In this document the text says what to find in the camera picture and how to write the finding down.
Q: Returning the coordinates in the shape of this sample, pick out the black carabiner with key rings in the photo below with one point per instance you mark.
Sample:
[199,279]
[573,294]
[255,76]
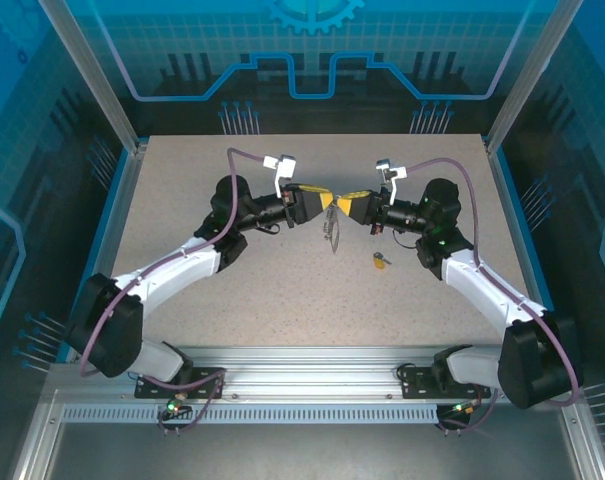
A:
[336,235]

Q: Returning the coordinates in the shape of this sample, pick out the key with yellow head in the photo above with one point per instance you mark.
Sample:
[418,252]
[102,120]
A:
[379,263]

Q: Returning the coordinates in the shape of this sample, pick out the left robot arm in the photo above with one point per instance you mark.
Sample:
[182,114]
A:
[172,272]

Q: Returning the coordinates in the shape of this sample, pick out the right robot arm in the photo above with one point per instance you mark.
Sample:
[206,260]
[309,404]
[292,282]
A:
[487,287]

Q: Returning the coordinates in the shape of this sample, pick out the small lit connector board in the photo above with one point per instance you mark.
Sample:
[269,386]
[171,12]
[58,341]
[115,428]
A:
[462,407]
[173,407]

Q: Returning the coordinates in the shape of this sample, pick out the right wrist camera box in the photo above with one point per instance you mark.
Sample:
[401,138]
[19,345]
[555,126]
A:
[393,172]

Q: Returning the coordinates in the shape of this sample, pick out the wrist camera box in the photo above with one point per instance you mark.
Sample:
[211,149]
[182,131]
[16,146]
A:
[284,165]
[393,172]

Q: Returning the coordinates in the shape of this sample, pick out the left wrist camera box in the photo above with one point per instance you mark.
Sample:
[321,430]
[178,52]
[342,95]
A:
[284,165]

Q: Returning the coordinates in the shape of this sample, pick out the aluminium table side rail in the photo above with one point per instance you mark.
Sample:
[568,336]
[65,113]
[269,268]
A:
[118,195]
[512,200]

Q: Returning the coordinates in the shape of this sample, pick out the aluminium mounting rail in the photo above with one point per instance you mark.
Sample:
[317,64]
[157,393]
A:
[307,370]

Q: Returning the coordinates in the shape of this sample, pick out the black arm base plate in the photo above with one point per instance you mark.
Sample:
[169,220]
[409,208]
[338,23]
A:
[417,385]
[207,380]

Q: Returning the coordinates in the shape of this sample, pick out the aluminium frame post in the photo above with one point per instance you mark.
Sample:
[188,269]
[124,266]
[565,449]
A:
[89,75]
[527,75]

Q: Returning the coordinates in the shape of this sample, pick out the grey metal lower frame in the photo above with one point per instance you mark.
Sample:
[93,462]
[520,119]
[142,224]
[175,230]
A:
[307,450]

